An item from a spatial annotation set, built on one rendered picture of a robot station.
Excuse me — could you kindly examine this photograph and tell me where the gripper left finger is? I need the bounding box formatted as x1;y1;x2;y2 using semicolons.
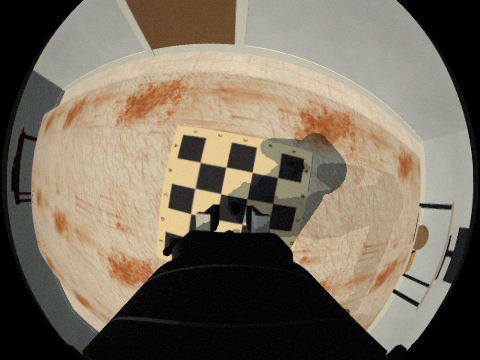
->
196;204;220;232

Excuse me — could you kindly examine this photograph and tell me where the chessboard with black pieces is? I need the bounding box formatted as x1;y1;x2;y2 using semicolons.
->
157;125;313;261

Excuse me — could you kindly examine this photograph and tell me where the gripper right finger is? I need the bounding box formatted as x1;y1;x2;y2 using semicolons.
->
246;205;271;233

